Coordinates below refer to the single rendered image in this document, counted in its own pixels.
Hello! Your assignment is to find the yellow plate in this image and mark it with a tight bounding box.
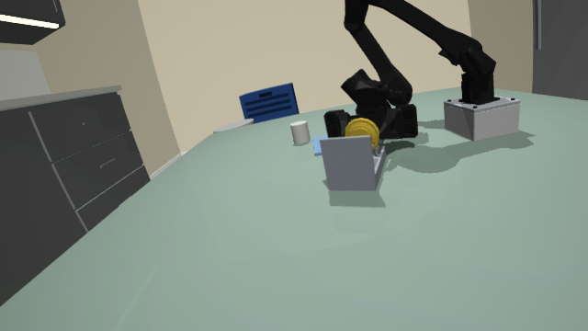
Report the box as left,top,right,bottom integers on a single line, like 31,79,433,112
345,118,380,151

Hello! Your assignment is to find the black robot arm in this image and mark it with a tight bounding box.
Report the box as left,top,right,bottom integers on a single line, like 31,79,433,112
341,0,500,115

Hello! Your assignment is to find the light blue flat square mat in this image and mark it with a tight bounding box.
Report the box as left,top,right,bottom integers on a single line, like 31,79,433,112
312,134,328,156

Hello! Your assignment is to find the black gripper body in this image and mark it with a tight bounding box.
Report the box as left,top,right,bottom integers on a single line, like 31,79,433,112
323,102,418,138

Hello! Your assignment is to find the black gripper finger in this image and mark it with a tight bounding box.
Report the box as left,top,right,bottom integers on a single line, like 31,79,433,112
379,108,405,140
334,112,349,138

